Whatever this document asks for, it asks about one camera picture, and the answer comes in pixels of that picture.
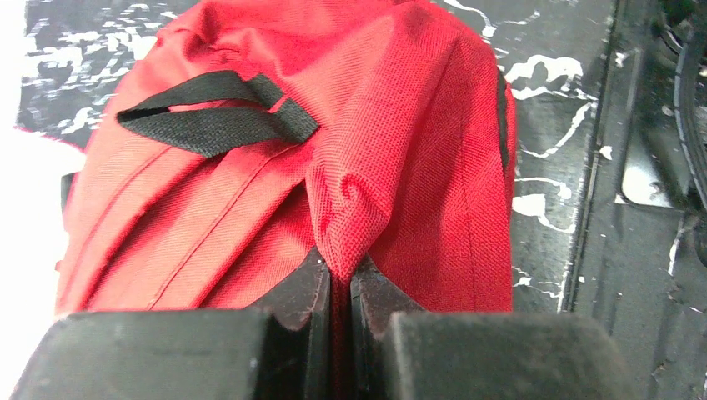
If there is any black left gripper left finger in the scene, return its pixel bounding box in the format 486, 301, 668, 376
12, 249, 330, 399

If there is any red student backpack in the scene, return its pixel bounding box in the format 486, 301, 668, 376
56, 1, 516, 399

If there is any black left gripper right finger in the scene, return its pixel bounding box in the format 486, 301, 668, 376
350, 258, 635, 399

